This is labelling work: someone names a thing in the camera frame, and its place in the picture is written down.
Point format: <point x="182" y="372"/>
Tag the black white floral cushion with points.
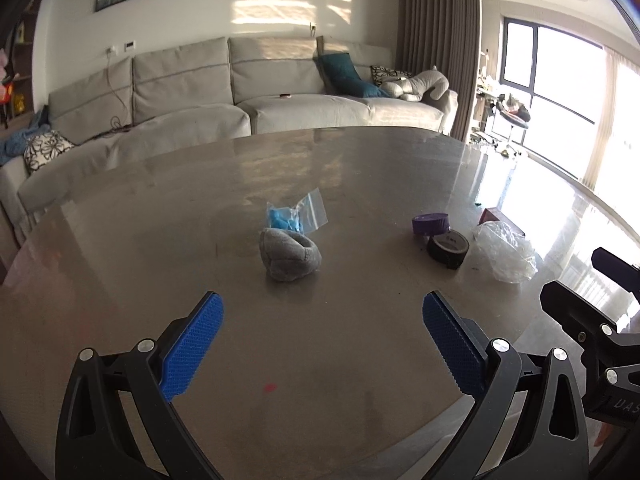
<point x="42" y="148"/>

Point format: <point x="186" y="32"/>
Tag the zip bag with blue item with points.
<point x="306" y="217"/>

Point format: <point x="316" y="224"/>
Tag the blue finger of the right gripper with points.
<point x="577" y="317"/>
<point x="617" y="270"/>

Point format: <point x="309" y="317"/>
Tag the brown curtain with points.
<point x="444" y="34"/>

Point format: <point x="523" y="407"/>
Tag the wooden shelf unit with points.
<point x="16" y="97"/>

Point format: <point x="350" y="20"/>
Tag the teal cushion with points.
<point x="343" y="77"/>

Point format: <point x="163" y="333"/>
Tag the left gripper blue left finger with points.
<point x="94" y="439"/>

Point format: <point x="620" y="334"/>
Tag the window frame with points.
<point x="559" y="78"/>

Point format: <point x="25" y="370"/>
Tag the black tape roll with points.
<point x="449" y="249"/>

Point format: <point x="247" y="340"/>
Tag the clear plastic bag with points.
<point x="511" y="257"/>

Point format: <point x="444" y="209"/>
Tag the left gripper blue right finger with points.
<point x="550" y="439"/>

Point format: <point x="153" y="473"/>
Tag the white plush toy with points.
<point x="431" y="83"/>

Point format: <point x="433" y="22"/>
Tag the grey sectional sofa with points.
<point x="220" y="89"/>

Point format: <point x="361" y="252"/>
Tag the pink small box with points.
<point x="495" y="214"/>

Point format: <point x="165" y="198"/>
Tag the blue blanket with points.
<point x="16" y="143"/>

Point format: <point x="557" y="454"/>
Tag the patterned cushion right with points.
<point x="381" y="74"/>

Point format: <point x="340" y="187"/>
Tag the purple tape roll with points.
<point x="432" y="224"/>

